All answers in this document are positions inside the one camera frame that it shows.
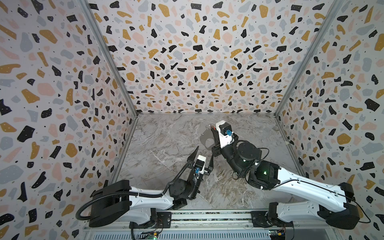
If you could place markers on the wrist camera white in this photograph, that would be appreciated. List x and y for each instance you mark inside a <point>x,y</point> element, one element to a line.
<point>199,165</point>
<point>225,133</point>

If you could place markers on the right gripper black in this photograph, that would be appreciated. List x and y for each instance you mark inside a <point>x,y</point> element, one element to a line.
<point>216,148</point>

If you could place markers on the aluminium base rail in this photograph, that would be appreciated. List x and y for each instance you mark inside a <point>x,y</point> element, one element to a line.
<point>200,220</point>

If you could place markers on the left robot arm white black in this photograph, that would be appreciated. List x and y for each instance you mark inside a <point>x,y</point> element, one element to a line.
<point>121,200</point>

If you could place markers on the metal keyring plate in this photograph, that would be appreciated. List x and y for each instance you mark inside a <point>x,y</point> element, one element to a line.
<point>207,138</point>

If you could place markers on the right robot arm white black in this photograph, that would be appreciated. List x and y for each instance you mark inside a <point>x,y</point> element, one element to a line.
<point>332,204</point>

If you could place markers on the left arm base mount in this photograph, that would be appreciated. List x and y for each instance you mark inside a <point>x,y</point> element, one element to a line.
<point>150,218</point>

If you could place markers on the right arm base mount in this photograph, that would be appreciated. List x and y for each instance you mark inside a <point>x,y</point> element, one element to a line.
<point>269,218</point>

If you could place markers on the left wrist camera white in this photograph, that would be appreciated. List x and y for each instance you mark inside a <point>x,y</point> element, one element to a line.
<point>199,165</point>

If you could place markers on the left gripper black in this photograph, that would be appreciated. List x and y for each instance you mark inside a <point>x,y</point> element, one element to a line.
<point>208,168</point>

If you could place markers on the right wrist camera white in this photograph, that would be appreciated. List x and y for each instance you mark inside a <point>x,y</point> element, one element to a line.
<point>225,133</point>

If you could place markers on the perforated cable tray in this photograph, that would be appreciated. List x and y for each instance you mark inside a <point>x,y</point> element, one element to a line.
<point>186,235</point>

